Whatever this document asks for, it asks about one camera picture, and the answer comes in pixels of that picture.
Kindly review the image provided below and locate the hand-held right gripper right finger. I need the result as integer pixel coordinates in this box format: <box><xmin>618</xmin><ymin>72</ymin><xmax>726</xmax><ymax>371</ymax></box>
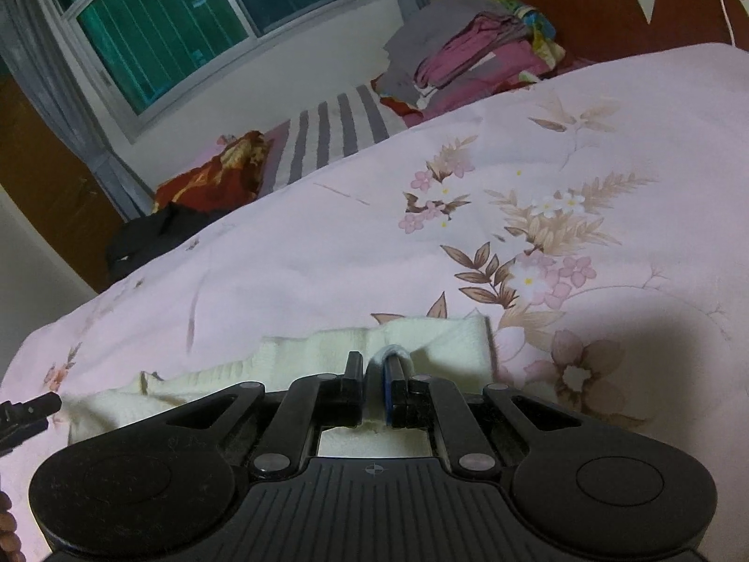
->
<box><xmin>383</xmin><ymin>351</ymin><xmax>592</xmax><ymax>472</ymax></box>

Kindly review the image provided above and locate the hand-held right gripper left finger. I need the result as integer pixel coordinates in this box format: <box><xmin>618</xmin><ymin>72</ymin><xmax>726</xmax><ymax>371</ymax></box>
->
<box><xmin>146</xmin><ymin>351</ymin><xmax>365</xmax><ymax>478</ymax></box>

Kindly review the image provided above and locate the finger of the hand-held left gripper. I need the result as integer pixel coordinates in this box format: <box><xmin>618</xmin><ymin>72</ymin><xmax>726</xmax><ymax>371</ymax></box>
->
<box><xmin>0</xmin><ymin>393</ymin><xmax>62</xmax><ymax>454</ymax></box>

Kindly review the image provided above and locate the white knit sweater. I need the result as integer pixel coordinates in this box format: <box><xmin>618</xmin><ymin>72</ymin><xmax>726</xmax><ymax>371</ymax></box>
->
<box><xmin>61</xmin><ymin>313</ymin><xmax>495</xmax><ymax>460</ymax></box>

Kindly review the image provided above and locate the pile of folded clothes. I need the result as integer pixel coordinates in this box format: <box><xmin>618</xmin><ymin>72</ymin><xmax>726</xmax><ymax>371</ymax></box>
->
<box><xmin>383</xmin><ymin>0</ymin><xmax>516</xmax><ymax>106</ymax></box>

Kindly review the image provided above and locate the person's left hand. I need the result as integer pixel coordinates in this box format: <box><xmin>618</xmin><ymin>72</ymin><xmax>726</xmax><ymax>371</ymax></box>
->
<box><xmin>0</xmin><ymin>488</ymin><xmax>24</xmax><ymax>562</ymax></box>

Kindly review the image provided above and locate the pink floral bedsheet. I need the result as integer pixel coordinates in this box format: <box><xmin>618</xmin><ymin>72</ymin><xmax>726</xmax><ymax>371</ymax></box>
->
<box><xmin>0</xmin><ymin>41</ymin><xmax>749</xmax><ymax>562</ymax></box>

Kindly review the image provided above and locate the black cloth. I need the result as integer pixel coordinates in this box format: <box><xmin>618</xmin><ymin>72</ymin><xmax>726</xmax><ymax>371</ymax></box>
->
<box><xmin>105</xmin><ymin>202</ymin><xmax>235</xmax><ymax>282</ymax></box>

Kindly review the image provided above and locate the brown wooden door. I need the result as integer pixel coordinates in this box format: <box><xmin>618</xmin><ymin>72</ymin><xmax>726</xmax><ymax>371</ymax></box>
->
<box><xmin>0</xmin><ymin>73</ymin><xmax>126</xmax><ymax>294</ymax></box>

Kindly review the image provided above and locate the red floral blanket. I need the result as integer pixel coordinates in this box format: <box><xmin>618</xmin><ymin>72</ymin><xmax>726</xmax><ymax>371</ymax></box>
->
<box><xmin>152</xmin><ymin>129</ymin><xmax>276</xmax><ymax>214</ymax></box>

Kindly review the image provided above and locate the grey white striped cloth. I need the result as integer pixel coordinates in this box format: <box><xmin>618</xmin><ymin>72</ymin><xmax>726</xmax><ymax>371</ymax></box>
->
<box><xmin>266</xmin><ymin>83</ymin><xmax>411</xmax><ymax>188</ymax></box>

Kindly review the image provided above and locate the pink garment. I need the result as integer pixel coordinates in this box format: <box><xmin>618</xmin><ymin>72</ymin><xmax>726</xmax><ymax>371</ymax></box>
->
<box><xmin>412</xmin><ymin>12</ymin><xmax>557</xmax><ymax>91</ymax></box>

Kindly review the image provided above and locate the colourful patterned cloth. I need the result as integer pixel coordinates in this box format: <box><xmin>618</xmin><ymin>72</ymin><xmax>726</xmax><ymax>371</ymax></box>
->
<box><xmin>488</xmin><ymin>0</ymin><xmax>565</xmax><ymax>62</ymax></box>

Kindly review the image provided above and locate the white framed window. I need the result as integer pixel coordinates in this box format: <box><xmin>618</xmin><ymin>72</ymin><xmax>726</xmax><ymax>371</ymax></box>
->
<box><xmin>35</xmin><ymin>0</ymin><xmax>404</xmax><ymax>141</ymax></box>

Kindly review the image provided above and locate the brown wavy headboard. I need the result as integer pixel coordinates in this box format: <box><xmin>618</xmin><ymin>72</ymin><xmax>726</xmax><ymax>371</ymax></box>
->
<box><xmin>477</xmin><ymin>0</ymin><xmax>749</xmax><ymax>65</ymax></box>

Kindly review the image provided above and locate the white cable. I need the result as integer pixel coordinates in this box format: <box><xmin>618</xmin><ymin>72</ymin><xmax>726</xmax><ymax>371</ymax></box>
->
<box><xmin>708</xmin><ymin>0</ymin><xmax>741</xmax><ymax>48</ymax></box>

